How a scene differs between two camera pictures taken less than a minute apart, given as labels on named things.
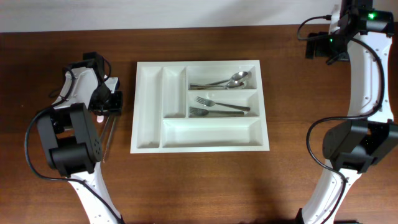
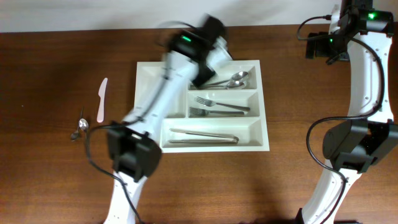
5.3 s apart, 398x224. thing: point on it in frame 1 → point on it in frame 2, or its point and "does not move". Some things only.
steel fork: [209, 103] does not move
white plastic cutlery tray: [198, 106] does not move
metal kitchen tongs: [104, 129] → [229, 139]
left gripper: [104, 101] → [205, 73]
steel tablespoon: [231, 85] does not move
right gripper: [319, 47] does not move
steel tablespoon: [236, 76] → [231, 85]
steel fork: [202, 112] does not move
